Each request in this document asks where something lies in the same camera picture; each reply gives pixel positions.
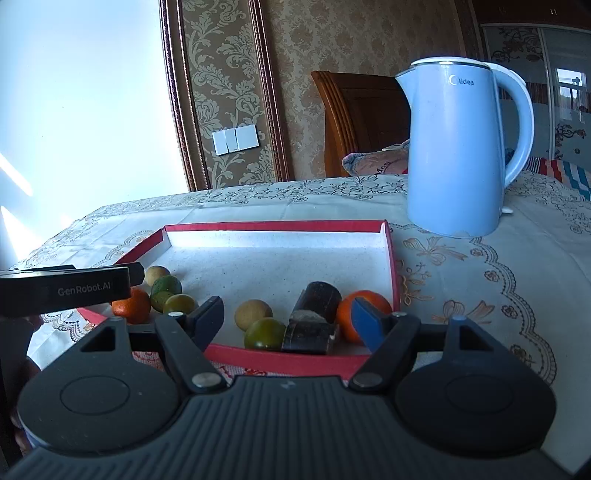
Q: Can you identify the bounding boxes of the light blue electric kettle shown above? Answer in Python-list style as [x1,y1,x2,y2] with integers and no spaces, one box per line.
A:
[394,56,535,238]

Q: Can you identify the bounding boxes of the green cucumber piece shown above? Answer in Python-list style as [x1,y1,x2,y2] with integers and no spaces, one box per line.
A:
[150,275,183,311]

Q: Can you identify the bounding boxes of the wooden wall panel frame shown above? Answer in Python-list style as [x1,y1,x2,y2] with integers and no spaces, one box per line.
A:
[159,0,289,192]

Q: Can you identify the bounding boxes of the red shallow cardboard box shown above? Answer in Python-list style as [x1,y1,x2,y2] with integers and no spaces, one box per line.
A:
[76,220,402,377]

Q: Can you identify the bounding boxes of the wooden bed headboard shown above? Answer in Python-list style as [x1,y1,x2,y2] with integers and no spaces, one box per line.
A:
[311,70,411,178]

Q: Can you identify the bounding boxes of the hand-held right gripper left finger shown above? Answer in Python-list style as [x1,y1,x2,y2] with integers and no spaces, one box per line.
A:
[81,296,227,394]

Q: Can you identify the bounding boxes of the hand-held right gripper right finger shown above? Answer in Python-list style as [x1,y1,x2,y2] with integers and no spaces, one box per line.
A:
[348,296,512,394]

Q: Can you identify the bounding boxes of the white wall light switch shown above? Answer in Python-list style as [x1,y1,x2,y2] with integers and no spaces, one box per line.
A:
[213,123,260,155]

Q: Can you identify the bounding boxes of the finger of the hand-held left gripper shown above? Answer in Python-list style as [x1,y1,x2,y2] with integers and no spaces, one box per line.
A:
[113,262,145,286]

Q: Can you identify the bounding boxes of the orange tangerine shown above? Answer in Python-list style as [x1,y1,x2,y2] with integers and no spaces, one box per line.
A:
[112,286,152,325]
[335,290,393,344]

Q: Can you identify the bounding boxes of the glass sliding door wardrobe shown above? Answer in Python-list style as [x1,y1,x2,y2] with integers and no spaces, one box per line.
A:
[475,23,591,162]

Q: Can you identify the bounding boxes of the folded cloth on chair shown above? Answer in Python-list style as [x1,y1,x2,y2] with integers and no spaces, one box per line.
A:
[342,138,411,176]

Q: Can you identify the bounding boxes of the striped colourful bedding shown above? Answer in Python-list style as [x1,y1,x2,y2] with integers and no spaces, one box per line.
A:
[505,148,591,201]

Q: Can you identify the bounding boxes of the green tangerine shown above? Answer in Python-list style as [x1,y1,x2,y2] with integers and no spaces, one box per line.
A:
[244,318,288,352]
[163,294,199,317]

